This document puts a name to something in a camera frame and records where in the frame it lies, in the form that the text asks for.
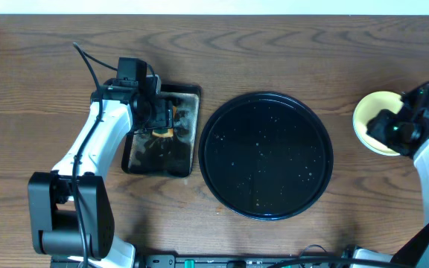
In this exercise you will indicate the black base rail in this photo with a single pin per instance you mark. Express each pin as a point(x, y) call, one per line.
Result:
point(171, 261)

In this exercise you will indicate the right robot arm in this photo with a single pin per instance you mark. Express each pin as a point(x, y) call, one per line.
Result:
point(415, 253)

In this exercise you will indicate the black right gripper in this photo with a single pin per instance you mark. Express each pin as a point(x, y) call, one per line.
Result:
point(376, 129)

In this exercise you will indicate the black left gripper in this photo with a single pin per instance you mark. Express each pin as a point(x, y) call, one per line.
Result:
point(163, 117)

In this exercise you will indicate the yellow plate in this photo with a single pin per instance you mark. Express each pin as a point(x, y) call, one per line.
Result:
point(367, 109)

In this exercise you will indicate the black rectangular soapy tray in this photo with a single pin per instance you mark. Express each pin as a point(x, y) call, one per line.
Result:
point(145, 153)

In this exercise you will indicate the black round tray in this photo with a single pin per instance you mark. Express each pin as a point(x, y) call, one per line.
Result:
point(266, 156)

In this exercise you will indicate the orange green sponge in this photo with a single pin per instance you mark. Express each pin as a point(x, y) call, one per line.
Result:
point(169, 132)

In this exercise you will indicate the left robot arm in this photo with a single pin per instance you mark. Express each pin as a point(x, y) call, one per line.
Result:
point(70, 213)

